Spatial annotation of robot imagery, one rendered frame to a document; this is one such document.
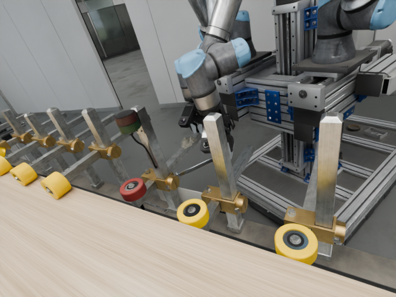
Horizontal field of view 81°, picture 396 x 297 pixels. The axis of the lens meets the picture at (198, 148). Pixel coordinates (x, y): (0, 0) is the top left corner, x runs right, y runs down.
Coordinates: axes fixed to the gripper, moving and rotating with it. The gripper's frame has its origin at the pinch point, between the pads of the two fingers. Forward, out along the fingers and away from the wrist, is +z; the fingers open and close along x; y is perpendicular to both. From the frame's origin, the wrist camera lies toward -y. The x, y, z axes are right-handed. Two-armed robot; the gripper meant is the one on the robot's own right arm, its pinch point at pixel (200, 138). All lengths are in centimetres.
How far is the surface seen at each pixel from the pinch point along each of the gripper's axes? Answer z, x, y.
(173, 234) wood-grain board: -7, -24, -52
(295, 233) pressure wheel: -8, -50, -43
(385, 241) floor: 83, -81, 35
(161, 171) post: -7.9, -5.7, -33.5
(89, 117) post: -27.5, 19.3, -33.5
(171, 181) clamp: -3.8, -8.3, -33.3
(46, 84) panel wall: 13, 492, 174
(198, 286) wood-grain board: -7, -36, -60
